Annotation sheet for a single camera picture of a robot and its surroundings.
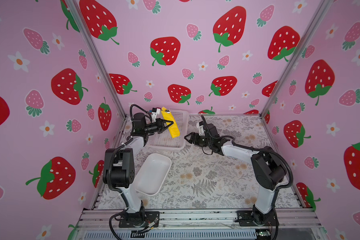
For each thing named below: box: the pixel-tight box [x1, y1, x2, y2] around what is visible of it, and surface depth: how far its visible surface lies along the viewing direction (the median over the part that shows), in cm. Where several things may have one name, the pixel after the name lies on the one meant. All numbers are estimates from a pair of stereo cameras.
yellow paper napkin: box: [161, 106, 180, 138], surface depth 87 cm
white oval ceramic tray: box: [135, 153, 172, 196], surface depth 90 cm
